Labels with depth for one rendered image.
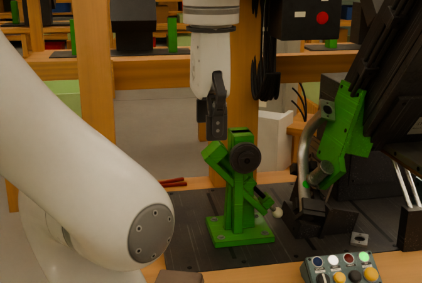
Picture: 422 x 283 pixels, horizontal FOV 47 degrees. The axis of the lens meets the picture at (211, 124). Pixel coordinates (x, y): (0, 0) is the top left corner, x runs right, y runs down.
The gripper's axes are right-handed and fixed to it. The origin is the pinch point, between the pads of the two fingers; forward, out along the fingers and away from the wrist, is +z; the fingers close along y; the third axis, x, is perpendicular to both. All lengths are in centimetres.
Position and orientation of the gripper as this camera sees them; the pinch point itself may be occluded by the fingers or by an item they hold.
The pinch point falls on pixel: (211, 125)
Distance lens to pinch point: 77.7
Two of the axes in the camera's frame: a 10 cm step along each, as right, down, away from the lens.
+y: 1.8, 3.0, -9.4
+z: 0.0, 9.5, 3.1
